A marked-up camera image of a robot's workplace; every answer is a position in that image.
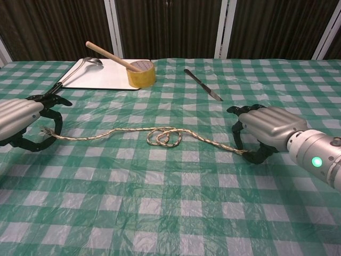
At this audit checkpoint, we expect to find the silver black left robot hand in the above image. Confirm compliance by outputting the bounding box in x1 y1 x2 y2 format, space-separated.
0 94 72 152

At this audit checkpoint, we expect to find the wooden stick handle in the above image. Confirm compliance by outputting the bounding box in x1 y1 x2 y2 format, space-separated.
85 41 141 73

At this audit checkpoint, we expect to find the white rectangular cutting board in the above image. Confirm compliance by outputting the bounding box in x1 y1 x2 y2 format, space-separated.
59 58 143 91

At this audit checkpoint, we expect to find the white partition frame post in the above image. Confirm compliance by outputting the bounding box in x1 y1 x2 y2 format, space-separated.
311 0 341 60
0 36 13 68
103 0 124 59
214 0 237 60

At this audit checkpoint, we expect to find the yellow tape roll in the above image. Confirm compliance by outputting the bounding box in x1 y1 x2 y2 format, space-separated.
126 60 157 89

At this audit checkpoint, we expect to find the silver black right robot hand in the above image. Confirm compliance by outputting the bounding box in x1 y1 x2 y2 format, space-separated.
226 104 308 165

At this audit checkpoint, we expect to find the green checkered plastic tablecloth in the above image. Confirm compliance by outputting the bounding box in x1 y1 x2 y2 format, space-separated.
0 57 341 256

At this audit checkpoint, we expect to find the steel ladle black handle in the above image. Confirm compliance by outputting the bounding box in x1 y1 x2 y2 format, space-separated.
44 56 103 98

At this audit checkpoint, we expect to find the beige braided rope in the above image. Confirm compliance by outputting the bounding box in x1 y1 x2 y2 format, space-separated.
39 126 254 157

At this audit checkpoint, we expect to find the steel table knife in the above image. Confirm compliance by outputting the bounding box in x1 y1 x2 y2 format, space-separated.
183 69 224 102

